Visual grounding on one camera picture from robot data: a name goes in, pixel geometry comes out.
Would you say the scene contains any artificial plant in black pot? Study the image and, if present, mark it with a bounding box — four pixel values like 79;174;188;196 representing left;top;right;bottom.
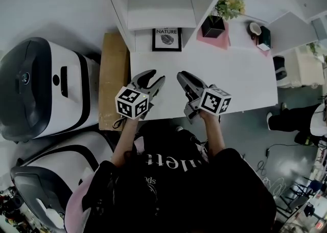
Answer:
201;0;246;39

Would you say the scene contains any black and white chair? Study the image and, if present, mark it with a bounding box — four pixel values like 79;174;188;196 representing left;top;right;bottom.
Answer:
272;55;288;88

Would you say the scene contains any person's pink garment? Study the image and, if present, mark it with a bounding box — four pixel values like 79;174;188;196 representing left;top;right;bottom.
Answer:
63;174;94;233

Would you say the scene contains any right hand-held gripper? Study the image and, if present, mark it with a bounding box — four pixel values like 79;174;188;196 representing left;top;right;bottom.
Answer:
177;71;232;125

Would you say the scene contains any black framed nature picture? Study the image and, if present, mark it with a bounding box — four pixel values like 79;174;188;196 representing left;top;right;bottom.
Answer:
152;27;182;53

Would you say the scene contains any white side cabinet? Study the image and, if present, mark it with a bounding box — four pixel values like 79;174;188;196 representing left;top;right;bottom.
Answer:
277;45;326;88

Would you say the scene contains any black power adapter cable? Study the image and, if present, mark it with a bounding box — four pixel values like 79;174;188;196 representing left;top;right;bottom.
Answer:
265;143;319;162

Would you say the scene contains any pink square mat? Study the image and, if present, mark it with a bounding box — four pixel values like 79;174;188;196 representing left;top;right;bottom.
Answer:
196;21;231;51

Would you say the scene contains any small green potted plant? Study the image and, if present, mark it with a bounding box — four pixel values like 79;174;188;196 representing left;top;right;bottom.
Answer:
306;42;323;61

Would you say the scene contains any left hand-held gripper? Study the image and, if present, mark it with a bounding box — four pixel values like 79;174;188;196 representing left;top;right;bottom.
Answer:
114;69;166;120

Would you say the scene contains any dark green box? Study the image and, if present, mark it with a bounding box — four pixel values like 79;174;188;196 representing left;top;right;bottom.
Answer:
258;25;272;50

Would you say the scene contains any white table top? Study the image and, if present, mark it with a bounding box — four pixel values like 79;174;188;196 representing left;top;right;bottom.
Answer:
129;19;279;120

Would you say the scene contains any white shelf unit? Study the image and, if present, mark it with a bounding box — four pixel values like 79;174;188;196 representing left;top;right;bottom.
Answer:
103;0;227;53

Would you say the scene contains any small pink book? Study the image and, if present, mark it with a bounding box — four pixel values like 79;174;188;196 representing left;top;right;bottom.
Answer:
256;45;272;58

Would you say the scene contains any grey cord loop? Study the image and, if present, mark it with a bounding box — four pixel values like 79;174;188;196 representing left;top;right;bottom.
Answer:
113;116;126;129

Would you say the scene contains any brown and white cup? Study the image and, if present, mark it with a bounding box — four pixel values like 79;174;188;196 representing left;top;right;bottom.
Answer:
249;21;262;37

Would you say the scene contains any black metal stand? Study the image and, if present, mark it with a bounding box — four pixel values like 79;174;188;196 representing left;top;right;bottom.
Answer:
275;175;319;221

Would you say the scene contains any person's left forearm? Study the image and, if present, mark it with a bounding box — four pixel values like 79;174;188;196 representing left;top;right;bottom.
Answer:
111;116;141;169

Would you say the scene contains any person's right forearm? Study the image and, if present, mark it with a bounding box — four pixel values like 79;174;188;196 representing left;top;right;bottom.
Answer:
200;110;228;158

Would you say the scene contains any person's black t-shirt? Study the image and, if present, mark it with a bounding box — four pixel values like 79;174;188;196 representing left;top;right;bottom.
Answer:
81;127;278;233

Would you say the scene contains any long cardboard box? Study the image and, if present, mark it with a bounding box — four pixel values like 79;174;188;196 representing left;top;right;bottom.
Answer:
98;32;131;131

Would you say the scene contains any black and white machine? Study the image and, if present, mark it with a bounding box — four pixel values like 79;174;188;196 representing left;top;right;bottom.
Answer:
0;36;102;143
10;130;115;233

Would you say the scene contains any white coiled cable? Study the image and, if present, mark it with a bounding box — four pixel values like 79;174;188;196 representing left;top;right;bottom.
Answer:
263;175;291;201

